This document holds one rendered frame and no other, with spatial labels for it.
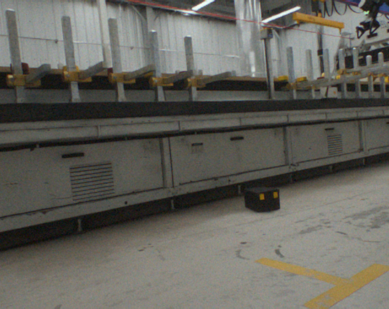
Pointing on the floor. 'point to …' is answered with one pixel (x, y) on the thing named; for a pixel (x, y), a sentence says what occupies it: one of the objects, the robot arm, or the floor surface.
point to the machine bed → (162, 159)
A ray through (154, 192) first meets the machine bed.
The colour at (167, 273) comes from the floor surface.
